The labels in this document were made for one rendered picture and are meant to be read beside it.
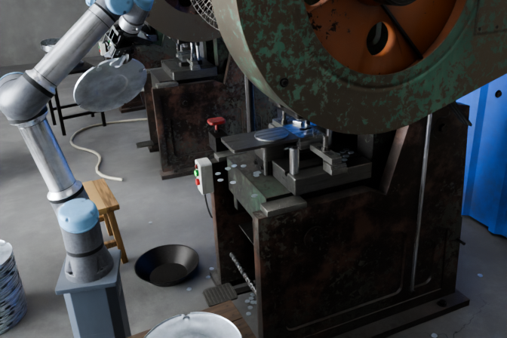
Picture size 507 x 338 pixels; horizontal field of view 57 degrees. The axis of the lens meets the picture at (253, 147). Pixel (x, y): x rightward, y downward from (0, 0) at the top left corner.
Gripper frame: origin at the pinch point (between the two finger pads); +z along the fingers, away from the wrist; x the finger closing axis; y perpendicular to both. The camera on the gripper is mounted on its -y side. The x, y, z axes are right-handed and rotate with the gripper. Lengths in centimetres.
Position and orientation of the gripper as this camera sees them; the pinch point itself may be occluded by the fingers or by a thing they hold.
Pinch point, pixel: (118, 62)
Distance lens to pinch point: 180.8
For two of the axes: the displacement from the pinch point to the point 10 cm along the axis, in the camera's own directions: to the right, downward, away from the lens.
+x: 5.5, 8.1, -1.9
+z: -4.9, 5.0, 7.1
